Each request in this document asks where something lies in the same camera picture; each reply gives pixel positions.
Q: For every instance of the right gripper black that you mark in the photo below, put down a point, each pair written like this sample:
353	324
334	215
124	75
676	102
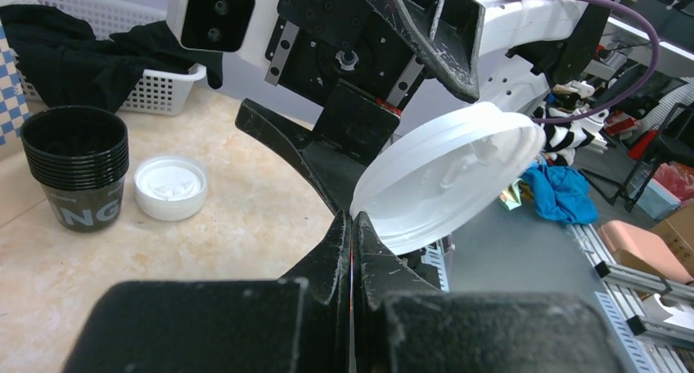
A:
353	58

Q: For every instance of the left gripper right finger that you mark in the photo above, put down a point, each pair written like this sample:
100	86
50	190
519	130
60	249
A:
404	324

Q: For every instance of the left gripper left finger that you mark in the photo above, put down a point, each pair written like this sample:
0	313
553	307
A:
282	325

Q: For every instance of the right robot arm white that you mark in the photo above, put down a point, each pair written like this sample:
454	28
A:
546	33

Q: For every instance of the checkered paper takeout bag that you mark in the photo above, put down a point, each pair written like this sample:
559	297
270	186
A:
14	110

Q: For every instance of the stack of white lids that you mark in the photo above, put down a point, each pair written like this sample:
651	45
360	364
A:
171	188

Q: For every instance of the stack of black cups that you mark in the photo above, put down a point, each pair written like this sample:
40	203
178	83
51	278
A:
80	156

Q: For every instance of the white plastic basket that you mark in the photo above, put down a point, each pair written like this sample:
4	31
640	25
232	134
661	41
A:
157	92

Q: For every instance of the black cloth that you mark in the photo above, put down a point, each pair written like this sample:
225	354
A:
68	66

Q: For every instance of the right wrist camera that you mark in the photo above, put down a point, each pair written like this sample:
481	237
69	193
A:
210	25

